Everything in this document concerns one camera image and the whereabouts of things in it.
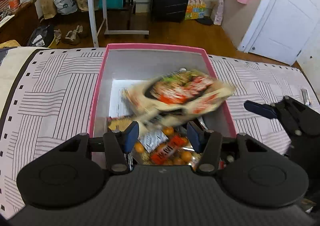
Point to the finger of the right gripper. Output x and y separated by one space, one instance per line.
263 110

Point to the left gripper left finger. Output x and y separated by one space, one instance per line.
119 144

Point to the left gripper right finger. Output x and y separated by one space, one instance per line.
207 143

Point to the clear bag of orange nuts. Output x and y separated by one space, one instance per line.
168 146

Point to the large beige snack bag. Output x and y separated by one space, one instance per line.
175 98

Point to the black snack packet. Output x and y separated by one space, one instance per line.
200 123

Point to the white bedroom door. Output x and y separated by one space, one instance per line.
280 29

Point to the printed paper sheet in box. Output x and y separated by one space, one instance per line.
119 106

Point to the pink cardboard box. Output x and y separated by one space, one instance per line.
147 61

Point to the striped patchwork bed sheet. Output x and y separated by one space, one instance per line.
47 98

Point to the white patterned floor bag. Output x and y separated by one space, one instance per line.
217 12

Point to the colourful yellow gift box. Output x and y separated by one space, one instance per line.
195 9

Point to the beige sandals on floor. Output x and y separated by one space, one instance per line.
72 37

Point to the black bag on floor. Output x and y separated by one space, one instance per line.
42 36

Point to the dark wooden nightstand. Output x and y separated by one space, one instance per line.
22 25

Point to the white drawstring plastic bag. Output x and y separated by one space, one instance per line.
66 7

